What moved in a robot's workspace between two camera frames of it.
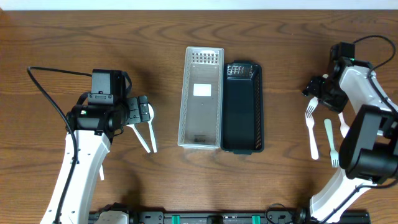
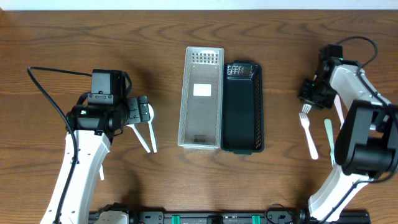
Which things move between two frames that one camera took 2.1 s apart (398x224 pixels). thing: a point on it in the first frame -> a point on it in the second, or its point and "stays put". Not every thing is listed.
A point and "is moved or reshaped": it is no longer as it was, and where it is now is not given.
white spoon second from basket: [132, 126] stays put
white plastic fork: [312, 104] is moved or reshaped
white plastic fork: [310, 123] is moved or reshaped
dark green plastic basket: [242, 108] stays put
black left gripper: [138, 109] stays put
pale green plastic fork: [333, 154] stays put
